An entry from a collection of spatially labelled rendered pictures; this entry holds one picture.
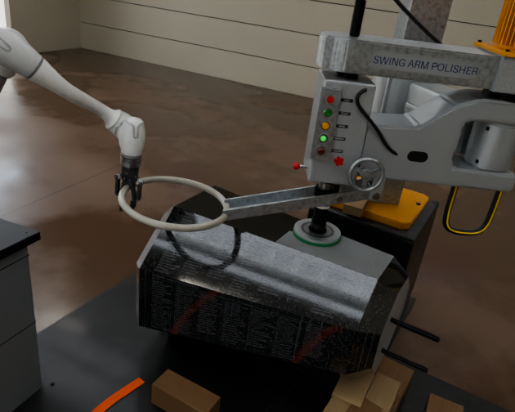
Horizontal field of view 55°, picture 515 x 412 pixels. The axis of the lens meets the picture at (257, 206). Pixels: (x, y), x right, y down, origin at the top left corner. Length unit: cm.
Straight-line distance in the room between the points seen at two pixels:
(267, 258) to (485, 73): 112
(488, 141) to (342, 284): 82
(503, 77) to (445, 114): 24
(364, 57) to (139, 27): 833
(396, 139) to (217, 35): 727
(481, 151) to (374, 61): 61
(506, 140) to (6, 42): 190
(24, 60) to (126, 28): 827
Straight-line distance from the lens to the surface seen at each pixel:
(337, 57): 192
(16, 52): 200
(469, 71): 205
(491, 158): 222
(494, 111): 214
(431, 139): 209
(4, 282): 218
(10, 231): 220
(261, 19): 871
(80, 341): 286
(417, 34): 262
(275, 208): 213
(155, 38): 984
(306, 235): 220
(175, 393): 240
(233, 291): 214
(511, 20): 216
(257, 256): 216
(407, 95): 258
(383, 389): 245
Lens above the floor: 189
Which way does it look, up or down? 26 degrees down
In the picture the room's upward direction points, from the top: 7 degrees clockwise
